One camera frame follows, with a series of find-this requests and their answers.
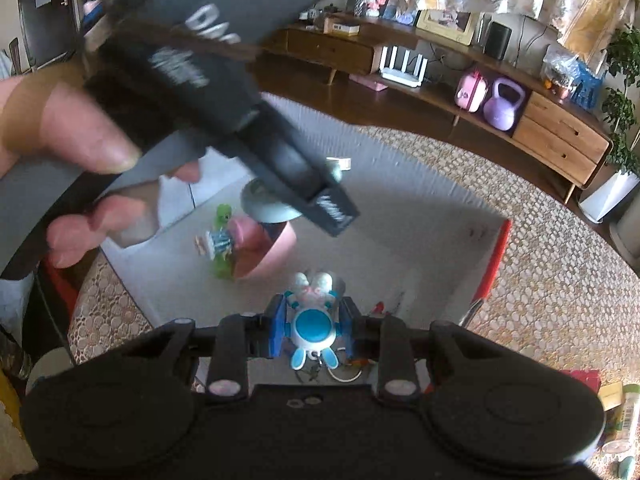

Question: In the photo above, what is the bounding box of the blue white rabbit toy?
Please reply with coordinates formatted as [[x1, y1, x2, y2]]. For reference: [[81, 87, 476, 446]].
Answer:
[[284, 271, 340, 370]]

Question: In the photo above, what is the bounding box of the pink bowl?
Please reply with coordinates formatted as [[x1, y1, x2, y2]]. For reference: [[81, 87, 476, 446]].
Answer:
[[228, 216, 297, 281]]

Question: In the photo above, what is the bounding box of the yellow box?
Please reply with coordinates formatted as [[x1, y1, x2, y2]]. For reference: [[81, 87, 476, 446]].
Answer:
[[598, 382, 624, 412]]

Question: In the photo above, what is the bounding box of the clear jar green label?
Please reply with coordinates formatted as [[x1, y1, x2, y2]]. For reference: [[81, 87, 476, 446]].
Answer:
[[601, 384, 640, 454]]

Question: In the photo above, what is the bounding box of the person's left hand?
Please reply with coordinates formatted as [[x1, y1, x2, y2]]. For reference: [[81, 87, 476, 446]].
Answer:
[[0, 75, 204, 270]]

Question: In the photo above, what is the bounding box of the green toy piece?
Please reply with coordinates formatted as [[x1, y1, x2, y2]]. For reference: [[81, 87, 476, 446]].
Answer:
[[194, 204, 235, 281]]

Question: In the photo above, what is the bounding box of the red cardboard box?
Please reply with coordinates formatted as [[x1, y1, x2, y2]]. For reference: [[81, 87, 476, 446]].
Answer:
[[44, 90, 514, 391]]

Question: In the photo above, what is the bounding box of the white wifi router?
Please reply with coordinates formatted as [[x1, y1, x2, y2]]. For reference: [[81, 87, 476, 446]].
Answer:
[[378, 46, 428, 89]]

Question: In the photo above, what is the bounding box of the purple kettlebell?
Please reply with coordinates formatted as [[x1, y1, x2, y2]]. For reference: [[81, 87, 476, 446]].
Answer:
[[483, 77, 525, 132]]

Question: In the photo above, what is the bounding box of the pink toy case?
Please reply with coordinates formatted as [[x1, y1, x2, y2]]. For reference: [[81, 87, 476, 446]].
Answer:
[[454, 70, 488, 113]]

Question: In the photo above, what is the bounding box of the long wooden tv console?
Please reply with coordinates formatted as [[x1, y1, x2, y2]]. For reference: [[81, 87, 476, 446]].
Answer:
[[254, 18, 611, 198]]

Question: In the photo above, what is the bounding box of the plastic bag of fruit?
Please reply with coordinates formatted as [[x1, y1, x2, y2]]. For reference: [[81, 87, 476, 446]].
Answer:
[[540, 44, 580, 100]]

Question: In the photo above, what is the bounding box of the black smart speaker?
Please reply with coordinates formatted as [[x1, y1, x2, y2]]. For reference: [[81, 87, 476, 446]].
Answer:
[[484, 21, 512, 61]]

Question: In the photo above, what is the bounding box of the tall green potted plant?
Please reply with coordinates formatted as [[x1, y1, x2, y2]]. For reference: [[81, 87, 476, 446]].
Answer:
[[578, 25, 639, 224]]

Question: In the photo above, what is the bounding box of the wooden picture frame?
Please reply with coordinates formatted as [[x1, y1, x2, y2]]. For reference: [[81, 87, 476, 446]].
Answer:
[[416, 10, 480, 46]]

